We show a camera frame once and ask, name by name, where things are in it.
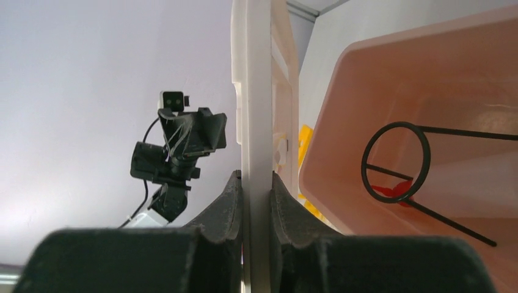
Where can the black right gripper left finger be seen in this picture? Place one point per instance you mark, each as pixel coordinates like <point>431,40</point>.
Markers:
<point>202,256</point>

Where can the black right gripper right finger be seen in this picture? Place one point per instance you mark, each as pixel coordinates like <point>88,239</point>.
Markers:
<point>308,256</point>

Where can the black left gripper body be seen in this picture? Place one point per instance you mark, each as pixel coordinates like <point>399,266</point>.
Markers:
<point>152,163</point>

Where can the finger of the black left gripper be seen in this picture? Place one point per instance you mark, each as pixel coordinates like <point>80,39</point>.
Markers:
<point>211,132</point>
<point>181,132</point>

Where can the white plastic bin lid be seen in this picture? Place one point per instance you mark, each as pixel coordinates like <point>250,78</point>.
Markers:
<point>265,74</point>

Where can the black metal ring stand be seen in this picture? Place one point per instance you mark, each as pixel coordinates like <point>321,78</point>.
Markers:
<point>449,175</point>

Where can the pink plastic bin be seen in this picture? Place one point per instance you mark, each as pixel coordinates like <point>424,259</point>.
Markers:
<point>447,64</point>

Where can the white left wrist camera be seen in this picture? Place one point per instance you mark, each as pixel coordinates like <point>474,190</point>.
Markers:
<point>176,101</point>

